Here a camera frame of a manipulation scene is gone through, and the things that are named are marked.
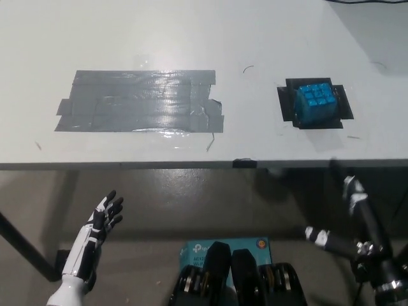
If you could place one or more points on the black slanted table leg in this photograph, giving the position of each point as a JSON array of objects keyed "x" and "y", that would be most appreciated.
[{"x": 25, "y": 247}]

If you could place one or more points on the blue rubik's cube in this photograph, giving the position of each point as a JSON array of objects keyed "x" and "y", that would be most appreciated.
[{"x": 315, "y": 103}]

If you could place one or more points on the teal router cardboard box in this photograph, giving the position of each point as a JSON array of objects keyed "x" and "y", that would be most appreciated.
[{"x": 195, "y": 250}]

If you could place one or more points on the black table leg foot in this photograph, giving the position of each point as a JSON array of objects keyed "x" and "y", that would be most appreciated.
[{"x": 62, "y": 264}]

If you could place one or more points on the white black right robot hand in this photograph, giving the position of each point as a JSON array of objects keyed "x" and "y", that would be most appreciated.
[{"x": 371, "y": 229}]

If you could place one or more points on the black tape square mark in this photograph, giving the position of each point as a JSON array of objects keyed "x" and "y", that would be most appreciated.
[{"x": 287, "y": 106}]

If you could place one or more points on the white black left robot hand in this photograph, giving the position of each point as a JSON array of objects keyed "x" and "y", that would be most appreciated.
[{"x": 86, "y": 245}]

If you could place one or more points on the small black tape piece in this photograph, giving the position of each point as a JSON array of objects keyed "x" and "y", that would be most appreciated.
[{"x": 244, "y": 163}]

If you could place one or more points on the grey duct tape patch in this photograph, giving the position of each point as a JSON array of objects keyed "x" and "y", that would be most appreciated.
[{"x": 137, "y": 102}]

